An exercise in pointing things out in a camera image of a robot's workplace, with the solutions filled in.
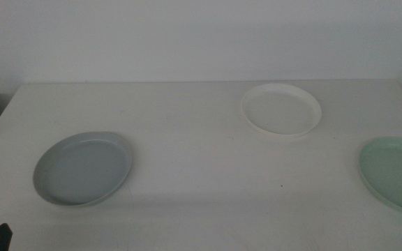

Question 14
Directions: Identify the grey shallow bowl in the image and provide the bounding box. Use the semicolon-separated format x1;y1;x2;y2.
32;130;133;207

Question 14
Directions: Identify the white shallow bowl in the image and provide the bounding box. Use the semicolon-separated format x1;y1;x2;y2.
240;82;323;139

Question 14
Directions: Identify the mint green shallow bowl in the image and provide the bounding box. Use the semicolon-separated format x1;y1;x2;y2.
358;136;402;214

